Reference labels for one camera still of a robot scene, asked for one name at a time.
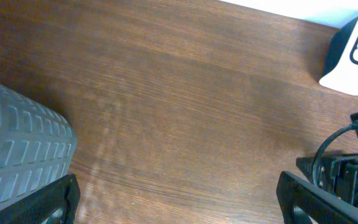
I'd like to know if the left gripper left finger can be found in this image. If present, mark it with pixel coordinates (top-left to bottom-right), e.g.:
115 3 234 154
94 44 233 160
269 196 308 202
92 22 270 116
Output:
0 174 80 224

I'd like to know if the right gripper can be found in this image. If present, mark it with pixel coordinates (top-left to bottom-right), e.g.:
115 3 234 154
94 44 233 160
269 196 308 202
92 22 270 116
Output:
296 154 358 208

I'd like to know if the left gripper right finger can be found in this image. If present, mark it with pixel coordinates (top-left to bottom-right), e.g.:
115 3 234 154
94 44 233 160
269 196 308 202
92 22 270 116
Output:
276 171 358 224

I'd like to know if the grey plastic mesh basket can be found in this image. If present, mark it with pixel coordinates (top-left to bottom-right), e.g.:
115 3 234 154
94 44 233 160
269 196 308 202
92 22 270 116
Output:
0 85 77 211

